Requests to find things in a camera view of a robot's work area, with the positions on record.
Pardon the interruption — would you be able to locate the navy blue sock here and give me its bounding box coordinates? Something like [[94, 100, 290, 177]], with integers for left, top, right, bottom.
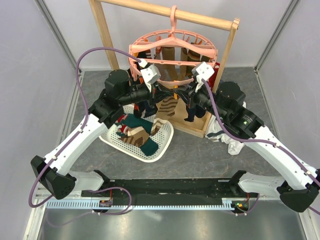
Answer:
[[184, 105, 201, 123], [133, 100, 158, 118]]

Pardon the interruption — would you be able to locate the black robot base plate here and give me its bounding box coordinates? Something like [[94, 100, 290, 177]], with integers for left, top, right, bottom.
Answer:
[[81, 169, 261, 207]]

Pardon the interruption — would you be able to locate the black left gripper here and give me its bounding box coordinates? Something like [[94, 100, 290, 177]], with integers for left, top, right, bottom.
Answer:
[[119, 81, 174, 109]]

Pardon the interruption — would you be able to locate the green christmas sock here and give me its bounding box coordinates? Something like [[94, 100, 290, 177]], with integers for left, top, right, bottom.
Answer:
[[116, 113, 153, 135], [139, 138, 159, 156]]

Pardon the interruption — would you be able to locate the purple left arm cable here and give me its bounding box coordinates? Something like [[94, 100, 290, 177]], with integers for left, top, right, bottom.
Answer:
[[28, 47, 142, 227]]

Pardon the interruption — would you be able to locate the wooden drying rack frame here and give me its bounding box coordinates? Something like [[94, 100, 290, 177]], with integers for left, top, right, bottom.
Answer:
[[88, 0, 241, 139]]

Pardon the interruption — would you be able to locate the pink round clip hanger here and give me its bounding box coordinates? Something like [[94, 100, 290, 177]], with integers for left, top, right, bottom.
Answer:
[[129, 5, 218, 84]]

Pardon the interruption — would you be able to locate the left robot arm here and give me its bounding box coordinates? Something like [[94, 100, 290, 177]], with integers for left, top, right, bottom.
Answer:
[[30, 70, 173, 200]]

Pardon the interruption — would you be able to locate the white cloth pile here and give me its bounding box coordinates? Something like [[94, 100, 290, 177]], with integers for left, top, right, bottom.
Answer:
[[204, 115, 244, 156]]

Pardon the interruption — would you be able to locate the grey cable duct strip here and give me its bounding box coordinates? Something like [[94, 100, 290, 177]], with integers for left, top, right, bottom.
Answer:
[[45, 199, 248, 211]]

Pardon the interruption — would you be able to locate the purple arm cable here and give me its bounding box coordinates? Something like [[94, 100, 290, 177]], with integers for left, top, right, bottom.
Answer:
[[201, 79, 320, 216], [28, 47, 142, 227]]

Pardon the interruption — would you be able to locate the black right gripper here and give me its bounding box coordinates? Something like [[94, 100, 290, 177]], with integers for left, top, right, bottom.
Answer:
[[174, 79, 228, 122]]

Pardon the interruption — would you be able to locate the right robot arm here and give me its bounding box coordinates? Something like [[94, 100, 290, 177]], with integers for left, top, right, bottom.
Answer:
[[173, 81, 320, 213]]

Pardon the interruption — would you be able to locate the beige ribbed hanging sock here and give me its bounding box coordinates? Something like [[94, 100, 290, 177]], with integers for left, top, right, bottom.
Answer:
[[158, 47, 186, 82]]

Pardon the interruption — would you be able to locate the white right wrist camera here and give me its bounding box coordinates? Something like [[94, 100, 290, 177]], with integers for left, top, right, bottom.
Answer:
[[191, 61, 215, 89]]

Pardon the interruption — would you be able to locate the white perforated plastic basket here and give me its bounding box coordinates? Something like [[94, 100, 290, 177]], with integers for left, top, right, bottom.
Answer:
[[99, 105, 174, 163]]

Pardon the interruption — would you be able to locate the olive striped hanging sock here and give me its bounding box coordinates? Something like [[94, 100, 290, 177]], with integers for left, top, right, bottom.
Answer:
[[187, 49, 211, 62]]

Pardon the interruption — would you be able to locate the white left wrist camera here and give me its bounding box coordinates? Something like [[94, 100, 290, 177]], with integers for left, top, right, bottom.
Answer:
[[138, 58, 161, 85]]

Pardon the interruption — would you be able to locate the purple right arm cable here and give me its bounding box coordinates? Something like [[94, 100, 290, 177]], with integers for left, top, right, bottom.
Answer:
[[201, 79, 320, 216]]

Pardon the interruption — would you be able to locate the brown striped sock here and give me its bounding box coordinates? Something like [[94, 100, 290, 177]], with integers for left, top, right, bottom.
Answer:
[[150, 96, 178, 136], [119, 126, 150, 147]]

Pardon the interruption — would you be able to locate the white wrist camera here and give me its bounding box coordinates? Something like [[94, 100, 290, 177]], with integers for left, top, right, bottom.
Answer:
[[138, 58, 161, 85], [191, 61, 215, 89]]

